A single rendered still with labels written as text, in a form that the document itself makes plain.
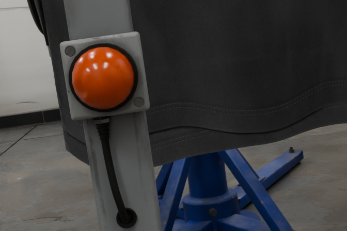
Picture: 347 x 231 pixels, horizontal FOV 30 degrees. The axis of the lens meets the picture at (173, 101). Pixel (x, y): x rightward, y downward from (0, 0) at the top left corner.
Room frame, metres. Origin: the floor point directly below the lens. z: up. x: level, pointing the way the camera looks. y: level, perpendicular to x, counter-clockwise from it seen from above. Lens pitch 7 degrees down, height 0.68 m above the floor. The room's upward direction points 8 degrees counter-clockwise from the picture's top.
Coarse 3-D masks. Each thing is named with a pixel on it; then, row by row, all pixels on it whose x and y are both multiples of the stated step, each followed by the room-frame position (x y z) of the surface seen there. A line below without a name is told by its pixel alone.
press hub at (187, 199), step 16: (192, 160) 2.01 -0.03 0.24; (208, 160) 1.99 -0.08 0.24; (192, 176) 2.01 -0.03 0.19; (208, 176) 1.99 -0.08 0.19; (224, 176) 2.02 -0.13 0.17; (192, 192) 2.02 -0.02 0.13; (208, 192) 1.99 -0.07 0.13; (224, 192) 2.01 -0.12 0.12; (192, 208) 1.99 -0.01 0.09; (208, 208) 1.96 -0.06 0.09; (224, 208) 1.97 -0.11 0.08; (176, 224) 2.10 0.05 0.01
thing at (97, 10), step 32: (64, 0) 0.41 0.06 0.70; (96, 0) 0.41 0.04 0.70; (128, 0) 0.43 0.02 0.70; (96, 32) 0.41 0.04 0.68; (128, 32) 0.40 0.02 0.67; (64, 64) 0.40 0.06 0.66; (96, 128) 0.41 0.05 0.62; (128, 128) 0.41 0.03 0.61; (96, 160) 0.41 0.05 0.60; (128, 160) 0.41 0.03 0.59; (96, 192) 0.41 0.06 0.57; (128, 192) 0.41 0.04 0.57; (160, 224) 0.42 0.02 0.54
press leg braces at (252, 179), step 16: (224, 160) 1.92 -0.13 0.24; (240, 160) 1.90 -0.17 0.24; (160, 176) 2.28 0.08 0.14; (176, 176) 1.87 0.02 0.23; (240, 176) 1.86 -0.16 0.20; (256, 176) 2.35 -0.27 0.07; (160, 192) 2.32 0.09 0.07; (176, 192) 1.83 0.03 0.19; (256, 192) 1.81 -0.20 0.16; (160, 208) 1.81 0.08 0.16; (176, 208) 1.82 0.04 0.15; (272, 208) 1.78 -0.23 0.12; (272, 224) 1.75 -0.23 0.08; (288, 224) 1.74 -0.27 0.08
